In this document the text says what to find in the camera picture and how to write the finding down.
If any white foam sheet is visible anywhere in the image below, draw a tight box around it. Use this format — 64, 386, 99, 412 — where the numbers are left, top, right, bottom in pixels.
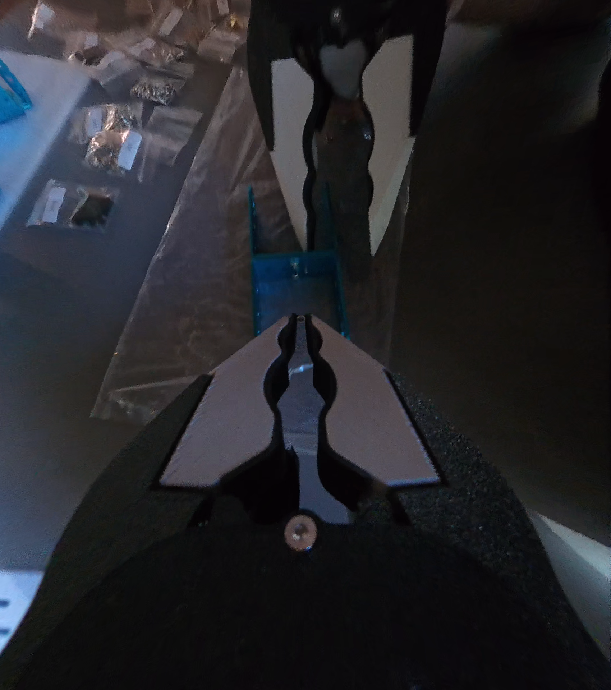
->
0, 49, 93, 292

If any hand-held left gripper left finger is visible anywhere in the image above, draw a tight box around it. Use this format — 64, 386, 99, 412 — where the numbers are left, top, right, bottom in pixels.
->
158, 314, 300, 490

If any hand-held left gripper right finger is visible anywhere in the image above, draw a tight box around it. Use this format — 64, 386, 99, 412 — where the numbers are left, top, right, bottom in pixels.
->
308, 314, 442, 489

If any clear plastic bag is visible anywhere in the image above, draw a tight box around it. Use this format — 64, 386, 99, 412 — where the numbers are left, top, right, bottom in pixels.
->
90, 65, 414, 421

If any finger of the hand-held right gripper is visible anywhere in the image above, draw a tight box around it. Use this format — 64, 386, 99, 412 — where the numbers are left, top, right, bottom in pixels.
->
270, 56, 321, 253
361, 35, 415, 257

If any blue H-shaped metal bracket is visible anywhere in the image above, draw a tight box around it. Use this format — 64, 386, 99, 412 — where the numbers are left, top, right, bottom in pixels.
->
248, 183, 352, 340

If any group of small zip bags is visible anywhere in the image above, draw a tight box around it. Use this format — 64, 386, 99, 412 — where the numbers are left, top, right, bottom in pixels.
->
25, 0, 247, 233

